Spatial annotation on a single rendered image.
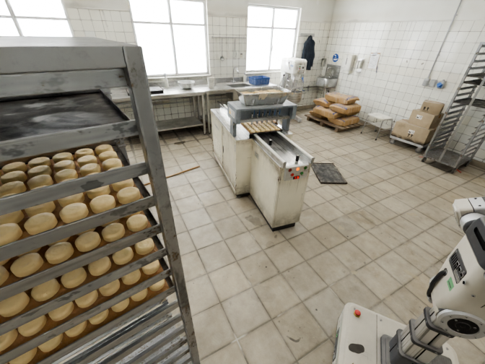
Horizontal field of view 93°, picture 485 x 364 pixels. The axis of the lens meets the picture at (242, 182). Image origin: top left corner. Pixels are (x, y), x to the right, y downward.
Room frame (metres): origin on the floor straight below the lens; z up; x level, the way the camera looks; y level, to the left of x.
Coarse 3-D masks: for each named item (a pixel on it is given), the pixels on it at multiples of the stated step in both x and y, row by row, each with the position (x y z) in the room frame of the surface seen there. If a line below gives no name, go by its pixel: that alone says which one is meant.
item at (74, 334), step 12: (156, 288) 0.42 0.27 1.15; (168, 288) 0.44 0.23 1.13; (132, 300) 0.39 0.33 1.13; (144, 300) 0.39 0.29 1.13; (108, 312) 0.35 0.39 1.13; (120, 312) 0.36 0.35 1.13; (84, 324) 0.31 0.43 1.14; (96, 324) 0.32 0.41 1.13; (60, 336) 0.28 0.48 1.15; (72, 336) 0.29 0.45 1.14; (36, 348) 0.25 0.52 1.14; (48, 348) 0.25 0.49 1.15; (60, 348) 0.26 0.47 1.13; (12, 360) 0.22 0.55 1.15; (24, 360) 0.22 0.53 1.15; (36, 360) 0.23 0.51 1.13
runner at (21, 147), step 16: (96, 128) 0.39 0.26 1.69; (112, 128) 0.40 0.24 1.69; (128, 128) 0.42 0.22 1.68; (0, 144) 0.31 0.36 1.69; (16, 144) 0.32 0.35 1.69; (32, 144) 0.33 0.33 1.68; (48, 144) 0.34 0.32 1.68; (64, 144) 0.35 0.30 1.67; (80, 144) 0.37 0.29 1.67; (0, 160) 0.30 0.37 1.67
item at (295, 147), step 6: (276, 132) 2.54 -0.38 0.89; (282, 138) 2.40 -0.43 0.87; (288, 138) 2.34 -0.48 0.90; (288, 144) 2.27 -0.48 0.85; (294, 144) 2.17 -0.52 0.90; (294, 150) 2.14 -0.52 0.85; (300, 150) 2.05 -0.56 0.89; (306, 156) 1.95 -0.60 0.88; (312, 156) 1.91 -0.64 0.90; (312, 162) 1.88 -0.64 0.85
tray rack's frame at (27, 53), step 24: (0, 48) 0.32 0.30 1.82; (24, 48) 0.33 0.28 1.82; (48, 48) 0.35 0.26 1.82; (72, 48) 0.36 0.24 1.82; (96, 48) 0.38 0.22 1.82; (120, 48) 0.40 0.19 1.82; (0, 72) 0.31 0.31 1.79; (24, 72) 0.33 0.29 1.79; (120, 360) 0.56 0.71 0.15; (144, 360) 0.57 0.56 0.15
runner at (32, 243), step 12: (132, 204) 0.40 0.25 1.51; (144, 204) 0.41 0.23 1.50; (96, 216) 0.36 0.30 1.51; (108, 216) 0.37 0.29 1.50; (120, 216) 0.38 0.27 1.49; (60, 228) 0.32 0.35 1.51; (72, 228) 0.33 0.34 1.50; (84, 228) 0.34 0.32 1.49; (24, 240) 0.28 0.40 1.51; (36, 240) 0.29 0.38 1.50; (48, 240) 0.30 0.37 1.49; (0, 252) 0.26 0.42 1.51; (12, 252) 0.27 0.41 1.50; (24, 252) 0.28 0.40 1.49
